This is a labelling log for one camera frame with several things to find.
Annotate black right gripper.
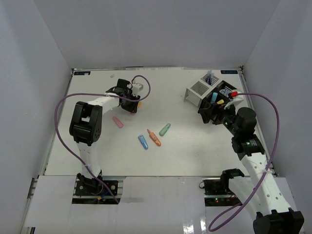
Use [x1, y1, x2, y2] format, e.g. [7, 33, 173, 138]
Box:
[199, 101, 240, 137]

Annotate blue highlighter marker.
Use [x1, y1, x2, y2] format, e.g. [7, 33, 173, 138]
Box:
[210, 92, 218, 103]

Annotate round blue-white tape tin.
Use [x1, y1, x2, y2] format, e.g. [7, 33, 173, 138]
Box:
[219, 89, 230, 97]

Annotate green correction tape case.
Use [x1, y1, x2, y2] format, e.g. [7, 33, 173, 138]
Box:
[159, 123, 171, 136]

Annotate green gel pen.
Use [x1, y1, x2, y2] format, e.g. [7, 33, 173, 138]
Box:
[209, 71, 214, 84]

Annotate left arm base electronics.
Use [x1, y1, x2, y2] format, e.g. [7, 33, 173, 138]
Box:
[72, 173, 120, 205]

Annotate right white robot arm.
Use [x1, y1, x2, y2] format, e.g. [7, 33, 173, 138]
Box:
[198, 103, 304, 234]

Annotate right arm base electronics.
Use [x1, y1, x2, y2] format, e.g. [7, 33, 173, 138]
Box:
[199, 169, 245, 207]

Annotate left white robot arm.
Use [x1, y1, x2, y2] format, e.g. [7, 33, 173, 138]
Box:
[69, 79, 143, 195]

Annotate black slotted organizer box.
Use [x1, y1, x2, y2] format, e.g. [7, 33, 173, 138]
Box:
[199, 80, 237, 107]

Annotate white slotted organizer box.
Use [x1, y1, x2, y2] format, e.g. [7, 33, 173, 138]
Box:
[184, 70, 221, 107]

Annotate pink correction tape case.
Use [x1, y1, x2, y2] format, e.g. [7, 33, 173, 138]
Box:
[112, 116, 124, 128]

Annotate black XDOF label right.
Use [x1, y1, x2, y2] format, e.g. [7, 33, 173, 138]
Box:
[220, 70, 238, 75]

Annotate black xdof label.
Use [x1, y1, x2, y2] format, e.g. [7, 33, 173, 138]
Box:
[220, 70, 238, 75]
[74, 71, 91, 76]

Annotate black XDOF label left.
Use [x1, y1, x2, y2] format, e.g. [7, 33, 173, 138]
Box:
[74, 71, 91, 76]

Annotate blue correction tape case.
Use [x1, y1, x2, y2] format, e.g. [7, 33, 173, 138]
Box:
[138, 135, 149, 150]

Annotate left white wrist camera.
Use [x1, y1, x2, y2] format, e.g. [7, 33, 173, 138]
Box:
[127, 83, 143, 96]

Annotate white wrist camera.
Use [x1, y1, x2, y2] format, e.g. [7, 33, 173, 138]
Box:
[224, 91, 244, 110]
[127, 83, 143, 96]

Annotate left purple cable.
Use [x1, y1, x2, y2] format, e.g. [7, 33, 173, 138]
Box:
[55, 75, 151, 203]

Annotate purple cable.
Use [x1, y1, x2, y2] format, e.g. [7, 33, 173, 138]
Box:
[55, 75, 151, 203]
[208, 91, 280, 232]

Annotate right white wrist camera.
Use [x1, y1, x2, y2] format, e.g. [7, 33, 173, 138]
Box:
[224, 91, 244, 110]

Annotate aluminium table frame rail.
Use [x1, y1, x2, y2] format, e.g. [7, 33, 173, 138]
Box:
[239, 65, 280, 176]

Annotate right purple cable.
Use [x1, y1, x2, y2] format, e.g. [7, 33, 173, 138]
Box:
[208, 91, 280, 232]

